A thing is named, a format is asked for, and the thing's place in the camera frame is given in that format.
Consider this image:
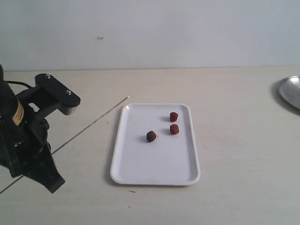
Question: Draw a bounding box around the dark red bead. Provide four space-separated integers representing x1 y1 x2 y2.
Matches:
169 112 178 122
170 124 180 135
146 131 157 143

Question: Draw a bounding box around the round steel plate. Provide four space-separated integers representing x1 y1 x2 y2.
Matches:
277 75 300 109

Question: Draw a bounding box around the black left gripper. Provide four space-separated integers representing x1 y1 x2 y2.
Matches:
0 103 66 194

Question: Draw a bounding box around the thin metal skewer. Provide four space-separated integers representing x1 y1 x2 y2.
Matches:
0 94 131 194

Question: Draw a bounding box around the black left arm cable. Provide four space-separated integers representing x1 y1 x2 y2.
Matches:
4 80 33 89

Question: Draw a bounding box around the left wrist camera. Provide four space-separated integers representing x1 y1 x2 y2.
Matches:
35 74 81 115

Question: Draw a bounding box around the white rectangular tray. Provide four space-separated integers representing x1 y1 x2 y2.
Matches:
110 103 201 186

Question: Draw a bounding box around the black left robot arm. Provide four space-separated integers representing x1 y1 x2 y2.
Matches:
0 72 65 193

